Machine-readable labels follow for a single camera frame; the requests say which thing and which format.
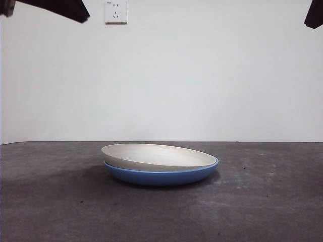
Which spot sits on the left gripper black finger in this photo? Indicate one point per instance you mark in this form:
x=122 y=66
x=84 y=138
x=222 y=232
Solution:
x=63 y=8
x=6 y=7

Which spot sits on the white wall socket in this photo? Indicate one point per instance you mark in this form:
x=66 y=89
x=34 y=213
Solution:
x=116 y=12

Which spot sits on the blue round plate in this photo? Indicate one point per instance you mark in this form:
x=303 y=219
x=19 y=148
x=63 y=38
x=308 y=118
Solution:
x=161 y=179

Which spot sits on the white round plate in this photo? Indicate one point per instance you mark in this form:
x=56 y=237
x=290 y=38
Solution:
x=151 y=156

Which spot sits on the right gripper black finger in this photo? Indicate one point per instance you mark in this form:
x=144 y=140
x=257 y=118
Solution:
x=315 y=13

